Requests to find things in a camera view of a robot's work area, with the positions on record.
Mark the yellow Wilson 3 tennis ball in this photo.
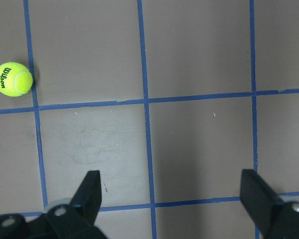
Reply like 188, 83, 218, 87
0, 62, 33, 97

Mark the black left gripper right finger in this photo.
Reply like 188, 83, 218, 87
240, 169, 284, 227

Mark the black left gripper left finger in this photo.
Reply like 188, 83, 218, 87
70, 170, 101, 225

